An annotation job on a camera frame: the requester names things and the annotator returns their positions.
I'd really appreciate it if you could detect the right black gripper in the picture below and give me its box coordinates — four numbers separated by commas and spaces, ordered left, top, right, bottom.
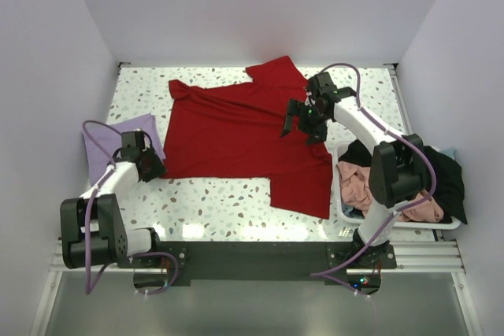
280, 98, 329, 146

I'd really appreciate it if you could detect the red t shirt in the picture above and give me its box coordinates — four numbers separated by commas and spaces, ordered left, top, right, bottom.
164, 56, 333, 219

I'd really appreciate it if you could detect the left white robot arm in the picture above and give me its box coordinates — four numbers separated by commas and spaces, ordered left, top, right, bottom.
60, 129, 165, 269

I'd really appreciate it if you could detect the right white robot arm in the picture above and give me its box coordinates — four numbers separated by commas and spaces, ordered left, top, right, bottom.
281, 70, 437, 268

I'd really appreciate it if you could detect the folded lavender t shirt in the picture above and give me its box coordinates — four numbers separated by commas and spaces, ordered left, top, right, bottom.
81, 113, 167, 187

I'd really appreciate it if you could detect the pink t shirt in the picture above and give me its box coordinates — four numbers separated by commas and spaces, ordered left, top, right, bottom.
336, 161, 444, 223

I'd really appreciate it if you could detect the dark blue garment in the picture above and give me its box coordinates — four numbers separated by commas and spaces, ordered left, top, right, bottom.
342, 203, 362, 219

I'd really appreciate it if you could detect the white laundry basket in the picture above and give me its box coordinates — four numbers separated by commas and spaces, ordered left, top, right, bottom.
332, 140, 461, 231

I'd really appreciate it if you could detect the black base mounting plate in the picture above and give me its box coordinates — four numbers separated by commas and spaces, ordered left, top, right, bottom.
118, 242, 398, 294

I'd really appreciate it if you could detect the light blue garment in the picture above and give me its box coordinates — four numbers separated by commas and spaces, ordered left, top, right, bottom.
439, 148, 456, 161

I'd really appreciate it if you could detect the black t shirt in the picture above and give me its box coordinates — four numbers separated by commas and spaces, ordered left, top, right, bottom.
338, 140, 468, 224

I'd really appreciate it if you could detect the aluminium frame rail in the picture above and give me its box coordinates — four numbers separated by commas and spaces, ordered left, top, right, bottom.
31, 241, 483, 335

